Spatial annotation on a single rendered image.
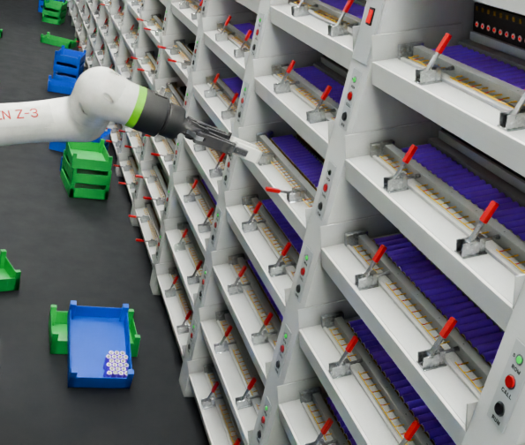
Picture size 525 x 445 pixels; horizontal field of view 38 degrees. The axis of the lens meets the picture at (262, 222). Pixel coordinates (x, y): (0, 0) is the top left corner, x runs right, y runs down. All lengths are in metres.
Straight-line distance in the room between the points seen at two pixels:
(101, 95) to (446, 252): 0.78
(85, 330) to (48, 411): 0.37
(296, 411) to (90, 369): 1.03
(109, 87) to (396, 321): 0.74
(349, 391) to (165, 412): 1.11
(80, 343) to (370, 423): 1.44
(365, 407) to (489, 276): 0.45
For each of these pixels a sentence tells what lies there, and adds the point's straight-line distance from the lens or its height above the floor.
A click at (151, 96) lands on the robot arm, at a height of 1.10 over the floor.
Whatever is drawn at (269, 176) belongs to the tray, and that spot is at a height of 0.90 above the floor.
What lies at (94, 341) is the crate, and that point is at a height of 0.07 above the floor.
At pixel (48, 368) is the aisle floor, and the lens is 2.65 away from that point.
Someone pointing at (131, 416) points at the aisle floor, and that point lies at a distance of 2.49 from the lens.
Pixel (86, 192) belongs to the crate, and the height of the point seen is 0.03.
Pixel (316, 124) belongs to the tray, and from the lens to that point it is 1.76.
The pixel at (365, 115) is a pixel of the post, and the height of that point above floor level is 1.19.
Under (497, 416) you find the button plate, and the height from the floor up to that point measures 0.95.
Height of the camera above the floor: 1.48
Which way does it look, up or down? 21 degrees down
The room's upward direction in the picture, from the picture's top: 14 degrees clockwise
